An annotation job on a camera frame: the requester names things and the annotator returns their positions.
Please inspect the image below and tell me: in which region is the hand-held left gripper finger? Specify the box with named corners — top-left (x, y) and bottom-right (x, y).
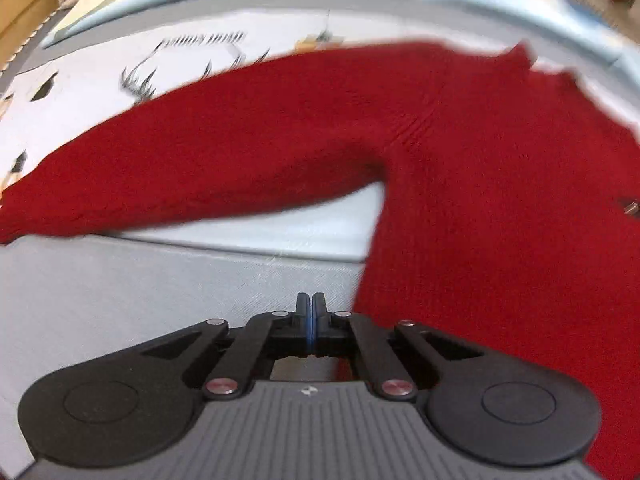
top-left (313, 292), bottom-right (484, 401)
top-left (142, 292), bottom-right (313, 401)

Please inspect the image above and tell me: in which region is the red knit sweater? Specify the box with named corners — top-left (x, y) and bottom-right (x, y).
top-left (0, 40), bottom-right (640, 480)

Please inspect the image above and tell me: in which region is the grey bed sheet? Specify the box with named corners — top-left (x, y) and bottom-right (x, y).
top-left (0, 7), bottom-right (368, 468)

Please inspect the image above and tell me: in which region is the white printed blanket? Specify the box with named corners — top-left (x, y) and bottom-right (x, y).
top-left (0, 0), bottom-right (640, 262)

